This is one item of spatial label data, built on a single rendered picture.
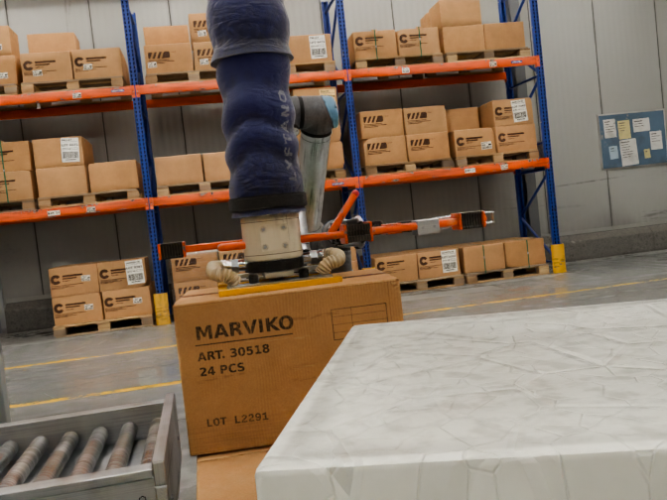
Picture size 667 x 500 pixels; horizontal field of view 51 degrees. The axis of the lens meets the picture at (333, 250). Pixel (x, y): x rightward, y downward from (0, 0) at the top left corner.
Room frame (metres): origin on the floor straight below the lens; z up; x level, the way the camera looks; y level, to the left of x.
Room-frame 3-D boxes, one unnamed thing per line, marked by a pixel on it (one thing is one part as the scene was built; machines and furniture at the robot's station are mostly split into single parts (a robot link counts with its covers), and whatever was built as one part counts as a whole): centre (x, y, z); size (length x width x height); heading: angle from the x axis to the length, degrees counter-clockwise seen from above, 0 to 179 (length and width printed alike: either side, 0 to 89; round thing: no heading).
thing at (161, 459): (1.96, 0.53, 0.58); 0.70 x 0.03 x 0.06; 11
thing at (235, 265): (2.05, 0.17, 1.01); 0.34 x 0.25 x 0.06; 100
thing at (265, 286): (1.95, 0.16, 0.97); 0.34 x 0.10 x 0.05; 100
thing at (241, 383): (2.03, 0.15, 0.75); 0.60 x 0.40 x 0.40; 96
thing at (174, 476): (1.96, 0.52, 0.47); 0.70 x 0.03 x 0.15; 11
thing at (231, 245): (2.20, 0.00, 1.08); 0.93 x 0.30 x 0.04; 100
